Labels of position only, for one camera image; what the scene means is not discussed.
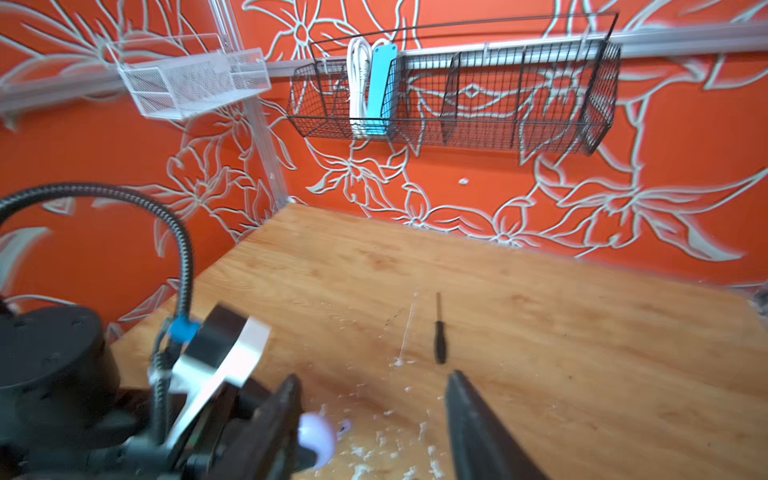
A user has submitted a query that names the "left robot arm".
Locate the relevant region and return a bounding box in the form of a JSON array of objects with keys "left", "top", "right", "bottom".
[{"left": 1, "top": 183, "right": 302, "bottom": 479}]

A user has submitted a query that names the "light blue power bank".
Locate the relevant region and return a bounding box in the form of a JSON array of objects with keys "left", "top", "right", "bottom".
[{"left": 364, "top": 44, "right": 398, "bottom": 137}]

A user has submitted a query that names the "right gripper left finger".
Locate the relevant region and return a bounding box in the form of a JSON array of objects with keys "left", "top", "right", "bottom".
[{"left": 209, "top": 374, "right": 302, "bottom": 479}]

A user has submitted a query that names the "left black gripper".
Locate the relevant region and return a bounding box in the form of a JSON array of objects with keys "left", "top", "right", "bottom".
[{"left": 120, "top": 379, "right": 275, "bottom": 479}]

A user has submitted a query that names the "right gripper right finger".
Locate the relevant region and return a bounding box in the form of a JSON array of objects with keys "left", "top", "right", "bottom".
[{"left": 445, "top": 370, "right": 547, "bottom": 480}]

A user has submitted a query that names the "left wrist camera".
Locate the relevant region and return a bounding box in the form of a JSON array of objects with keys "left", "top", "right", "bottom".
[{"left": 163, "top": 303, "right": 271, "bottom": 449}]

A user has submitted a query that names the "white mesh wall basket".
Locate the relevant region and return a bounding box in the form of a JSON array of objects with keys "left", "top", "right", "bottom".
[{"left": 106, "top": 34, "right": 271, "bottom": 121}]

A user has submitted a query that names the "black wire wall basket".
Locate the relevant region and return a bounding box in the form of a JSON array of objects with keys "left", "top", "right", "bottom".
[{"left": 286, "top": 12, "right": 621, "bottom": 156}]

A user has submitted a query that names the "black screwdriver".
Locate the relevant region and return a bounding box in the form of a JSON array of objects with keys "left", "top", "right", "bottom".
[{"left": 434, "top": 292, "right": 447, "bottom": 365}]

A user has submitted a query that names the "white coiled cable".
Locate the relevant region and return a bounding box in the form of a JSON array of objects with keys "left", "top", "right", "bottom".
[{"left": 346, "top": 37, "right": 391, "bottom": 139}]

